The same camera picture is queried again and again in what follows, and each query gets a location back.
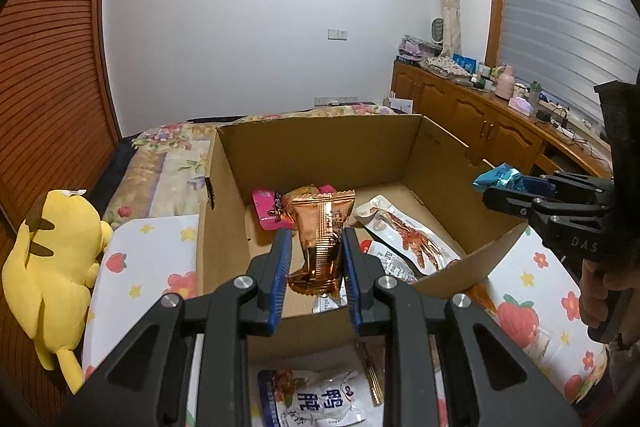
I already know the teal snack packet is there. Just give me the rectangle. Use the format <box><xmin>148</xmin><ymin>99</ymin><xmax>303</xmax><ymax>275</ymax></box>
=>
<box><xmin>473</xmin><ymin>162</ymin><xmax>526</xmax><ymax>192</ymax></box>

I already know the bronze foil snack packet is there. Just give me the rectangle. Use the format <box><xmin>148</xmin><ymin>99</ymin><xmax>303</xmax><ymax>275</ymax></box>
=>
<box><xmin>284</xmin><ymin>185</ymin><xmax>356</xmax><ymax>296</ymax></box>

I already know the white blue duck snack pouch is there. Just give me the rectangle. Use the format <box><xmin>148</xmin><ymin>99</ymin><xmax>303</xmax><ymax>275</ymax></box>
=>
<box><xmin>250</xmin><ymin>363</ymin><xmax>384</xmax><ymax>427</ymax></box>

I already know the clear grain bar packet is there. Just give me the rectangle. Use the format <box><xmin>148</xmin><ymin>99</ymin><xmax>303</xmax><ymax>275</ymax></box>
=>
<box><xmin>356</xmin><ymin>341</ymin><xmax>384</xmax><ymax>407</ymax></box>

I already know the orange white chicken feet pouch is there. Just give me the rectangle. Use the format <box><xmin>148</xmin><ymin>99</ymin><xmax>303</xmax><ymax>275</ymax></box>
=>
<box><xmin>464</xmin><ymin>283</ymin><xmax>498</xmax><ymax>319</ymax></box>

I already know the person's right hand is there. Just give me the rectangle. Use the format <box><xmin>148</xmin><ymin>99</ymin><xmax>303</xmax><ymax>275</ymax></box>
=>
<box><xmin>579</xmin><ymin>260</ymin><xmax>639</xmax><ymax>327</ymax></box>

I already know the white power strip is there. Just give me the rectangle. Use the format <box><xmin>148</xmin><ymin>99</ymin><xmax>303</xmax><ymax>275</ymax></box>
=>
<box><xmin>553</xmin><ymin>126</ymin><xmax>589</xmax><ymax>144</ymax></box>

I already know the white red snack packet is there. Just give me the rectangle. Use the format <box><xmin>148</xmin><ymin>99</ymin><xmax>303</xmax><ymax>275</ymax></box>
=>
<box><xmin>312</xmin><ymin>239</ymin><xmax>419</xmax><ymax>313</ymax></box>

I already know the wooden sideboard cabinet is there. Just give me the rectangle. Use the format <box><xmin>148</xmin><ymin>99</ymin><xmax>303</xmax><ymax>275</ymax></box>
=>
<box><xmin>390</xmin><ymin>61</ymin><xmax>612</xmax><ymax>179</ymax></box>

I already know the chicken feet snack packet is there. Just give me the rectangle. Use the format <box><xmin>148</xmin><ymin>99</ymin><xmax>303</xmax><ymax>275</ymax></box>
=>
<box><xmin>354</xmin><ymin>195</ymin><xmax>461</xmax><ymax>277</ymax></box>

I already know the strawberry print white cloth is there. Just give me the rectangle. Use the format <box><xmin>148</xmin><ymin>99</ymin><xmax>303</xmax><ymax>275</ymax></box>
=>
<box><xmin>81</xmin><ymin>215</ymin><xmax>608</xmax><ymax>403</ymax></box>

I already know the pink tissue box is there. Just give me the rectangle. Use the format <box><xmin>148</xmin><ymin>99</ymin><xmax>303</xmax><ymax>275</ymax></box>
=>
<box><xmin>508</xmin><ymin>96</ymin><xmax>535</xmax><ymax>117</ymax></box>

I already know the clear green-lid bottle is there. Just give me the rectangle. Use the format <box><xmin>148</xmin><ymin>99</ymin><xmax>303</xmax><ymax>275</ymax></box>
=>
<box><xmin>527</xmin><ymin>81</ymin><xmax>541</xmax><ymax>108</ymax></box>

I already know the pink thermos bottle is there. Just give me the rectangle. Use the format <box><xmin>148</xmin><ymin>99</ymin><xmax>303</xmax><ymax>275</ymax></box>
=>
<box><xmin>495</xmin><ymin>65</ymin><xmax>515</xmax><ymax>101</ymax></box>

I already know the brown cardboard box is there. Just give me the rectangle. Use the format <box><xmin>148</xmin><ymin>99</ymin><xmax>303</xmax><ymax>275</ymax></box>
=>
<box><xmin>195</xmin><ymin>114</ymin><xmax>528</xmax><ymax>363</ymax></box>

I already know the yellow pikachu plush toy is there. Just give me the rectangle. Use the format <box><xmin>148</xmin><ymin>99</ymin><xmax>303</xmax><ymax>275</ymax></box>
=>
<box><xmin>1</xmin><ymin>190</ymin><xmax>113</xmax><ymax>392</ymax></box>

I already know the blue box on cabinet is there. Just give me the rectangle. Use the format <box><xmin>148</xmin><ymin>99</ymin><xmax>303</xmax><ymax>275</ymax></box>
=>
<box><xmin>452</xmin><ymin>53</ymin><xmax>477</xmax><ymax>74</ymax></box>

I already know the grey window blind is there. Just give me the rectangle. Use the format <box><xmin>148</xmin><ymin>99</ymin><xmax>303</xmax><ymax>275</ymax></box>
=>
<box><xmin>498</xmin><ymin>0</ymin><xmax>639</xmax><ymax>120</ymax></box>

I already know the folded patterned cloth pile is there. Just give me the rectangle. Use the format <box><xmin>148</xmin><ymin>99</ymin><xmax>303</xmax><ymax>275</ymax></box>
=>
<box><xmin>420</xmin><ymin>55</ymin><xmax>471</xmax><ymax>79</ymax></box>

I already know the pink snack packet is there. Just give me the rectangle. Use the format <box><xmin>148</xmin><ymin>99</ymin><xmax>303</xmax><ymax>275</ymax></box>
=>
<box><xmin>252</xmin><ymin>184</ymin><xmax>335</xmax><ymax>231</ymax></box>

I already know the small white desk fan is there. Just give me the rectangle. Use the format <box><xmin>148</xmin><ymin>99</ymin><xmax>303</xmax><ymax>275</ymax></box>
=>
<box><xmin>431</xmin><ymin>17</ymin><xmax>445</xmax><ymax>44</ymax></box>

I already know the wooden slatted wardrobe door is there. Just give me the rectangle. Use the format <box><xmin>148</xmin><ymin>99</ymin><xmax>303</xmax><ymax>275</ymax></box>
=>
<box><xmin>1</xmin><ymin>0</ymin><xmax>122</xmax><ymax>234</ymax></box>

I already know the wall socket strip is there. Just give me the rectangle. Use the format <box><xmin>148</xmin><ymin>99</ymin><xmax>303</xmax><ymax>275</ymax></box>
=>
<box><xmin>314</xmin><ymin>95</ymin><xmax>360</xmax><ymax>107</ymax></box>

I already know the white wall switch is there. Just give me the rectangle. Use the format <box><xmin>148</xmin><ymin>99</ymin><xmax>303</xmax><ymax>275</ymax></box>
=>
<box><xmin>326</xmin><ymin>28</ymin><xmax>348</xmax><ymax>41</ymax></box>

